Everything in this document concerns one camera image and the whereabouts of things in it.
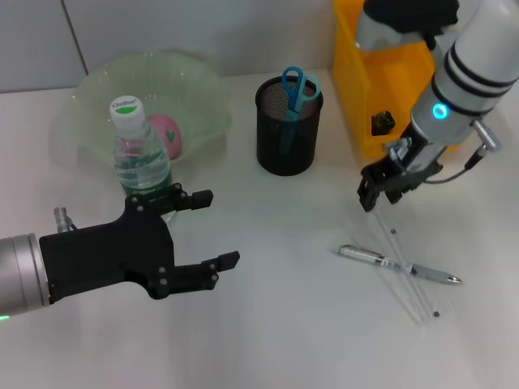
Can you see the green glass fruit plate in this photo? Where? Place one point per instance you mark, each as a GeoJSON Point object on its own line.
{"type": "Point", "coordinates": [182, 89]}

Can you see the clear plastic ruler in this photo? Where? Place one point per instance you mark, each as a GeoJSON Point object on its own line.
{"type": "Point", "coordinates": [393, 239]}

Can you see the black mesh pen cup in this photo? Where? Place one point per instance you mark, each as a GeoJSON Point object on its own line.
{"type": "Point", "coordinates": [284, 154]}

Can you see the clear green-label water bottle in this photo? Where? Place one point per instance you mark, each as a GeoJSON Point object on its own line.
{"type": "Point", "coordinates": [138, 162]}

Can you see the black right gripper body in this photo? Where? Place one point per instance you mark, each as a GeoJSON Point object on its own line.
{"type": "Point", "coordinates": [417, 162]}

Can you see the green plastic wrapper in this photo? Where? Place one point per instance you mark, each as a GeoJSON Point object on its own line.
{"type": "Point", "coordinates": [383, 123]}

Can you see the pink peach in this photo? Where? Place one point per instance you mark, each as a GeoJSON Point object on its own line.
{"type": "Point", "coordinates": [170, 133]}

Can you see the blue teal scissors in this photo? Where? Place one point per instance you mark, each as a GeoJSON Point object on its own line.
{"type": "Point", "coordinates": [294, 105]}

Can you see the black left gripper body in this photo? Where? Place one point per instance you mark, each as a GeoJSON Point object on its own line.
{"type": "Point", "coordinates": [109, 255]}

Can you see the silver clear pen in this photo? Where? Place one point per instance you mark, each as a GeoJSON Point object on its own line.
{"type": "Point", "coordinates": [365, 254]}

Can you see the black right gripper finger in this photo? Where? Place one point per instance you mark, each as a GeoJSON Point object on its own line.
{"type": "Point", "coordinates": [369, 190]}
{"type": "Point", "coordinates": [397, 194]}

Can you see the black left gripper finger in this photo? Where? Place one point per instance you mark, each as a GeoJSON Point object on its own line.
{"type": "Point", "coordinates": [202, 198]}
{"type": "Point", "coordinates": [227, 260]}

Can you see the yellow plastic bin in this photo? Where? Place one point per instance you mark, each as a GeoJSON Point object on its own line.
{"type": "Point", "coordinates": [385, 81]}

